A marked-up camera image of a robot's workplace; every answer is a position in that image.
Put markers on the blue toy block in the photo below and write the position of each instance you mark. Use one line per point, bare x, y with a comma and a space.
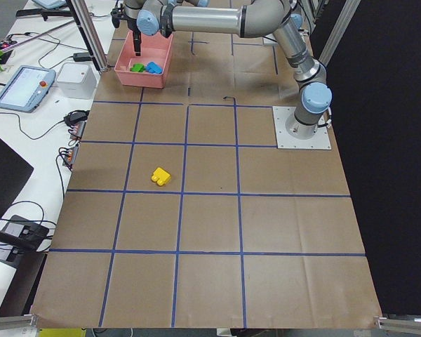
153, 68

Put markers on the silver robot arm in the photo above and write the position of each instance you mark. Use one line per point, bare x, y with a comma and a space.
257, 19

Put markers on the black power adapter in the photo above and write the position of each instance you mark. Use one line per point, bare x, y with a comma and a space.
81, 57

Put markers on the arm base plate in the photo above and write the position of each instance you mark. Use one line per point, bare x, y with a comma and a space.
292, 135

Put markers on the pink plastic box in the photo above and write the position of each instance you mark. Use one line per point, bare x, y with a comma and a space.
156, 49

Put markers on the yellow toy block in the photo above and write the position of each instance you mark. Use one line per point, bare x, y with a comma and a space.
160, 176

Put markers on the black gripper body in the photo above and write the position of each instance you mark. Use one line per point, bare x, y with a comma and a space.
136, 37

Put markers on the brown paper table mat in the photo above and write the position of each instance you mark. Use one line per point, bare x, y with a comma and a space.
244, 235

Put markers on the white square box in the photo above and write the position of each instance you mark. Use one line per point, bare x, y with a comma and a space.
76, 81

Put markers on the green toy block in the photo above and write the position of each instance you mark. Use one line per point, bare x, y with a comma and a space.
137, 67

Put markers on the aluminium frame post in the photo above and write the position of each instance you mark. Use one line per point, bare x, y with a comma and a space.
82, 18

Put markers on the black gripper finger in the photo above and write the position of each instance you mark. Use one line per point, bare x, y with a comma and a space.
137, 42

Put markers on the teach pendant tablet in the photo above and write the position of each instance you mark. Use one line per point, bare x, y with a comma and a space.
27, 88

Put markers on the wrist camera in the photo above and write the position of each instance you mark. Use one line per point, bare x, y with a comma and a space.
117, 14

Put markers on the tripod leg rod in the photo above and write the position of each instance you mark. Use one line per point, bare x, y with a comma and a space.
22, 43

